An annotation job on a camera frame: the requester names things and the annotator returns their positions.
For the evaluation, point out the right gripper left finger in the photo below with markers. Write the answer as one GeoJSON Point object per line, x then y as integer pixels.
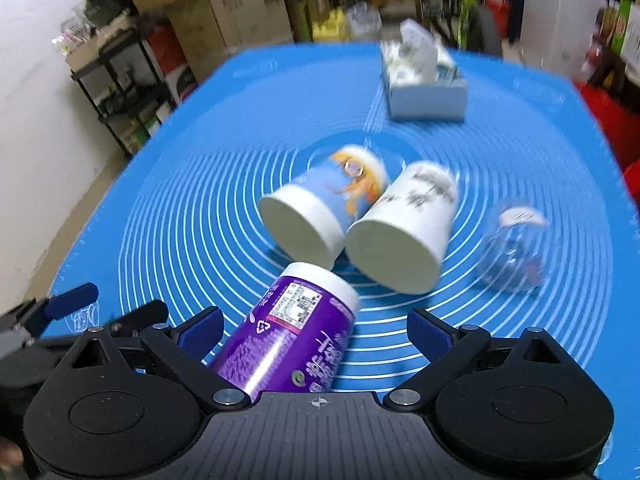
{"type": "Point", "coordinates": [178, 353]}

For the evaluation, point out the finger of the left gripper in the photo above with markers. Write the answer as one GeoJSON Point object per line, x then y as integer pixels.
{"type": "Point", "coordinates": [128, 325]}
{"type": "Point", "coordinates": [25, 323]}

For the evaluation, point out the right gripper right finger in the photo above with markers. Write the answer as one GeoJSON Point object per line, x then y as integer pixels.
{"type": "Point", "coordinates": [450, 352]}

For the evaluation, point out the purple paper cup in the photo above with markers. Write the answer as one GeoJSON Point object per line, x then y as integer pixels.
{"type": "Point", "coordinates": [294, 339]}

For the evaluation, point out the clear plastic dome cup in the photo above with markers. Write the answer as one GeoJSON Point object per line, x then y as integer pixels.
{"type": "Point", "coordinates": [514, 247]}

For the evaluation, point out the white ink-print paper cup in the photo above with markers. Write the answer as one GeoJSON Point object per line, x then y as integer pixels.
{"type": "Point", "coordinates": [402, 241]}

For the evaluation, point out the blue cartoon paper cup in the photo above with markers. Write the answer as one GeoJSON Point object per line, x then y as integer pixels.
{"type": "Point", "coordinates": [308, 218]}

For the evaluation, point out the blue silicone mat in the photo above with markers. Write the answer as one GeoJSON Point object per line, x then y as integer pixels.
{"type": "Point", "coordinates": [181, 222]}

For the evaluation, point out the black metal shelf rack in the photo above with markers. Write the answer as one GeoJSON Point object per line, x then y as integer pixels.
{"type": "Point", "coordinates": [132, 82]}

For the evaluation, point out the white tissue box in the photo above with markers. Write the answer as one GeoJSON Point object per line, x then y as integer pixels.
{"type": "Point", "coordinates": [421, 79]}

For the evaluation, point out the red gift box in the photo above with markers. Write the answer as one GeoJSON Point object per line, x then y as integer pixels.
{"type": "Point", "coordinates": [621, 129]}

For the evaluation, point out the large cardboard box lower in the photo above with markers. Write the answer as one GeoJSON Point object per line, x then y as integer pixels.
{"type": "Point", "coordinates": [211, 31]}

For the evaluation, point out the black green bicycle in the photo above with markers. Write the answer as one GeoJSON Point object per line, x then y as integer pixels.
{"type": "Point", "coordinates": [467, 25]}

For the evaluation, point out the white chest freezer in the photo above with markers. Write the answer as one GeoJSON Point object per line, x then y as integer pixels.
{"type": "Point", "coordinates": [556, 35]}

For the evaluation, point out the green white product box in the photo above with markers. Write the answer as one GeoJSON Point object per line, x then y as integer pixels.
{"type": "Point", "coordinates": [620, 31]}

